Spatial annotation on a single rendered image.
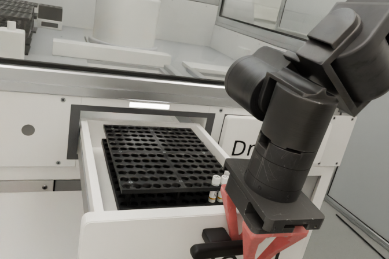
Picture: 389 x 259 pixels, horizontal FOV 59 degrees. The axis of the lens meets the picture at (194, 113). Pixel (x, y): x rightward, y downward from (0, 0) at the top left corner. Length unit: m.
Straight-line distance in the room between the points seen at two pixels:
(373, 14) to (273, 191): 0.18
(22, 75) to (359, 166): 2.13
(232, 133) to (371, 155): 1.71
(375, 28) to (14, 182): 0.65
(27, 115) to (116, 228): 0.35
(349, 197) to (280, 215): 2.21
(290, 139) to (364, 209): 2.17
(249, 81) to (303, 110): 0.08
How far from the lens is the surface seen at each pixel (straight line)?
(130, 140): 0.62
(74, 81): 0.65
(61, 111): 0.67
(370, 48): 0.32
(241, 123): 0.76
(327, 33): 0.32
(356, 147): 2.46
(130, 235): 0.39
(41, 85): 0.66
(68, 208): 0.68
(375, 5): 0.35
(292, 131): 0.31
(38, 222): 0.65
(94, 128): 0.71
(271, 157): 0.33
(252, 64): 0.38
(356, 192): 2.49
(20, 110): 0.68
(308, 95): 0.31
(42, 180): 0.75
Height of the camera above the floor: 1.15
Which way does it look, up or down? 18 degrees down
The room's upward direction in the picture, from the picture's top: 11 degrees clockwise
